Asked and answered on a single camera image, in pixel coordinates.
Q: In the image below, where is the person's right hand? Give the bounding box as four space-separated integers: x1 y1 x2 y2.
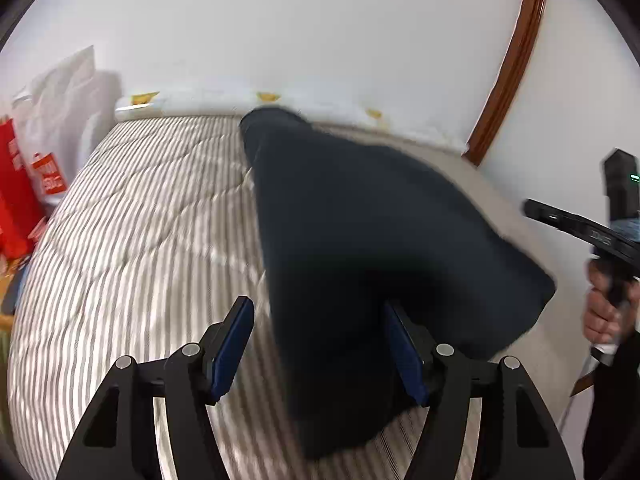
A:
584 257 633 346

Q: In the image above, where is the person's right forearm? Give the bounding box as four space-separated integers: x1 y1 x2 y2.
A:
582 330 640 480

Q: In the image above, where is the striped mattress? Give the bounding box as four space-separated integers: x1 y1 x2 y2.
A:
7 115 586 480

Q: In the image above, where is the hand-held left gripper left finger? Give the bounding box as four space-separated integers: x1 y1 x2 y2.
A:
56 296 256 480

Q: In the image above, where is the wooden nightstand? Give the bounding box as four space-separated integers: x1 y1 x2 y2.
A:
0 255 31 333

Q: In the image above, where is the rolled white blanket yellow print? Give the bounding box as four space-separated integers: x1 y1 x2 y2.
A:
115 87 471 153

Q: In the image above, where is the white plastic shopping bag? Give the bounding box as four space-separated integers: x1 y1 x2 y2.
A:
11 45 123 206

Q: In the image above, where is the black printed t-shirt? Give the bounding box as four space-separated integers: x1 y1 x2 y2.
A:
239 105 557 461

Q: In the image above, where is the brown wooden door trim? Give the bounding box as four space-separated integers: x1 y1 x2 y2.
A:
465 0 551 167

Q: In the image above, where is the red paper shopping bag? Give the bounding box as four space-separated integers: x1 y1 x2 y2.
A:
0 116 48 258

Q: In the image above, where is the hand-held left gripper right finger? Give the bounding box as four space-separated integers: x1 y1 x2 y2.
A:
384 300 586 480

